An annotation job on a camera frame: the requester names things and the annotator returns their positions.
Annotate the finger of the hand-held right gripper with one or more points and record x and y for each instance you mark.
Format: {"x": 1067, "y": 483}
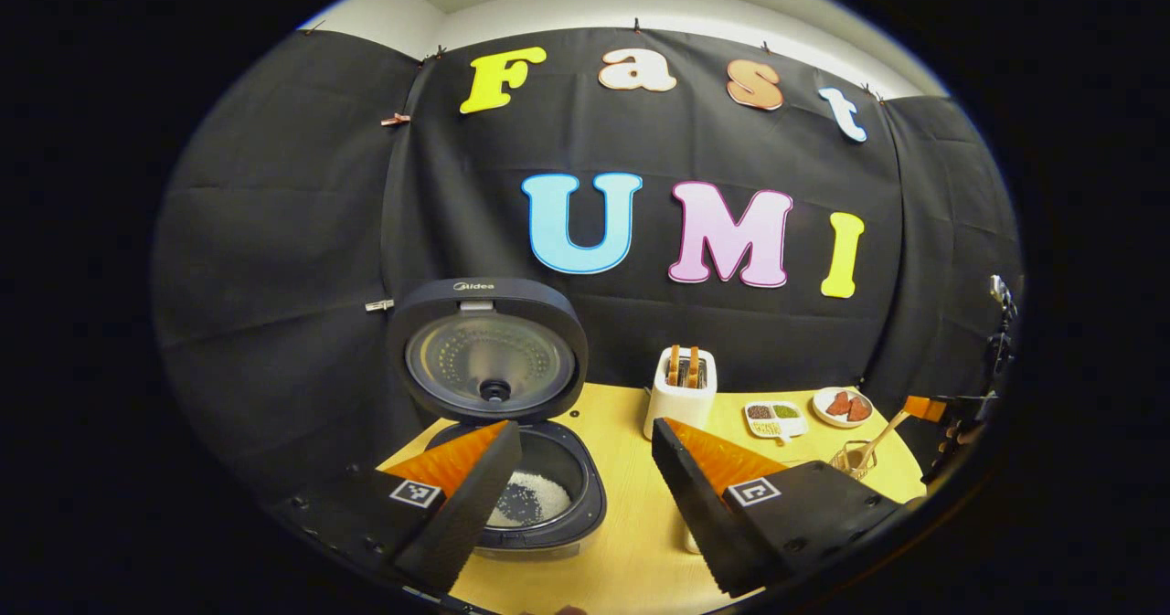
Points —
{"x": 969, "y": 407}

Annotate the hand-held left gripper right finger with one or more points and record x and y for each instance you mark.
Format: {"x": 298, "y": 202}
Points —
{"x": 699, "y": 514}

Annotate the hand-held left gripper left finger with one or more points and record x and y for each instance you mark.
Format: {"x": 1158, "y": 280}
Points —
{"x": 466, "y": 514}

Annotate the white rice heap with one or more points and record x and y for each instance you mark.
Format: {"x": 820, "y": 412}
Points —
{"x": 548, "y": 501}

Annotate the wooden spoon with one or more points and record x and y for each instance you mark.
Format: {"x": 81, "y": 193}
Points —
{"x": 882, "y": 434}

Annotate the black rice cooker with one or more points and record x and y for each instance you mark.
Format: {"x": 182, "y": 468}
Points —
{"x": 494, "y": 359}

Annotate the white toaster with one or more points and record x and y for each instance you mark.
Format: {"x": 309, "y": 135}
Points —
{"x": 681, "y": 405}

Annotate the white divided grain dish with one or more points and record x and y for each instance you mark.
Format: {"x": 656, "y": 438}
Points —
{"x": 775, "y": 421}

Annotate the white plate with red food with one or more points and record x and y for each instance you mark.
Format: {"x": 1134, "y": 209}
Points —
{"x": 843, "y": 407}

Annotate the toast slice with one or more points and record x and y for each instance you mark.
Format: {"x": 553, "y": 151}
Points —
{"x": 692, "y": 368}
{"x": 673, "y": 366}

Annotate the silver clip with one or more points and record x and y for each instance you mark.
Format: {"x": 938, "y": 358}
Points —
{"x": 379, "y": 304}

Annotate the black backdrop cloth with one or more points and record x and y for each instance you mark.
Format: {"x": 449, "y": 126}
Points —
{"x": 274, "y": 231}

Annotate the pink clip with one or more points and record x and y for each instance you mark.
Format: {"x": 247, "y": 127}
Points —
{"x": 396, "y": 120}

